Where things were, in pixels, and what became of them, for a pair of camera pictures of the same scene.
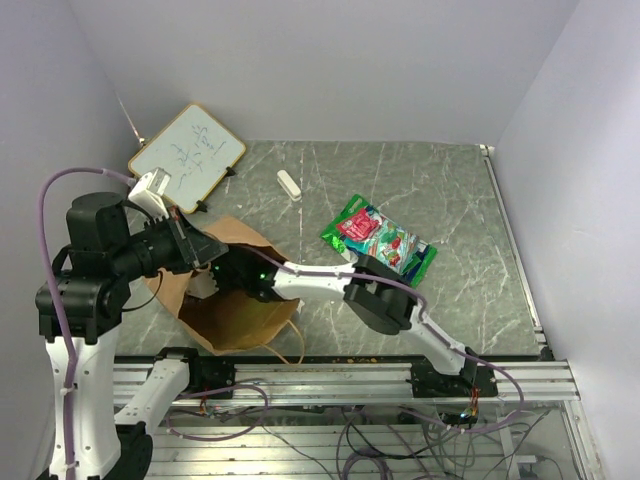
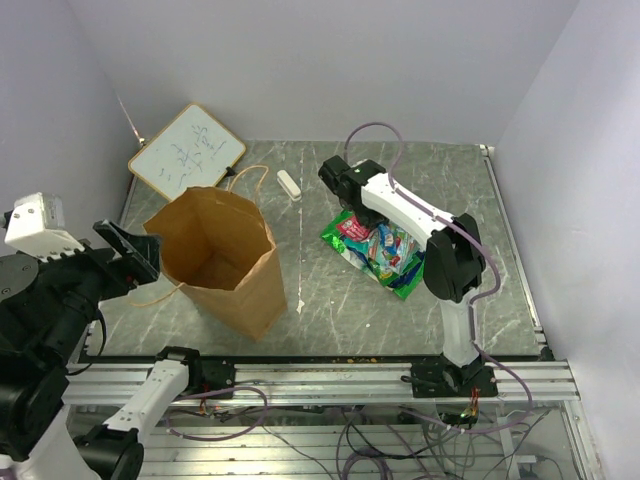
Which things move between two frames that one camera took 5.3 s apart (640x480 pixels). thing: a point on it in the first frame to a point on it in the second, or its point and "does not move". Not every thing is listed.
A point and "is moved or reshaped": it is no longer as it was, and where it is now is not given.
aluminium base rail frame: (368, 419) does not move
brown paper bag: (226, 324) is moved or reshaped
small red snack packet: (359, 226) does not move
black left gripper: (192, 247) to (144, 250)
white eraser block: (292, 190) does not move
